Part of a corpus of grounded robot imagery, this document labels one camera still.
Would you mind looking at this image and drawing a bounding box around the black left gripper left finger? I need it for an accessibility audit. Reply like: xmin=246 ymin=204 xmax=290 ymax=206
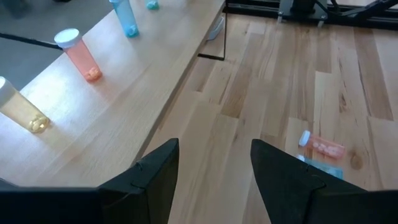
xmin=98 ymin=138 xmax=180 ymax=224

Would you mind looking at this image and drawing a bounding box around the black extrusion table frame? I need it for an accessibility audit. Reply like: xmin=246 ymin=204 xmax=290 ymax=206
xmin=225 ymin=0 xmax=398 ymax=31

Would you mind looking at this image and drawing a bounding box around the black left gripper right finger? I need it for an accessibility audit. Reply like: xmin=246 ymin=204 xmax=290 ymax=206
xmin=251 ymin=139 xmax=326 ymax=224

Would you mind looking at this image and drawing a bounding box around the yellow medicine bottle white cap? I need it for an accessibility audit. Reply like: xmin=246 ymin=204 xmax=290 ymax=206
xmin=0 ymin=76 xmax=50 ymax=134

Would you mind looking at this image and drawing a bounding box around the blue medicine bottle white cap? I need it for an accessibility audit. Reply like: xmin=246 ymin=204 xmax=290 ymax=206
xmin=297 ymin=154 xmax=344 ymax=180
xmin=108 ymin=0 xmax=140 ymax=39

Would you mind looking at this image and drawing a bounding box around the orange medicine bottle white cap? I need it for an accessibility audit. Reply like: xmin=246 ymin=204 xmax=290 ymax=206
xmin=298 ymin=129 xmax=346 ymax=159
xmin=53 ymin=27 xmax=103 ymax=83

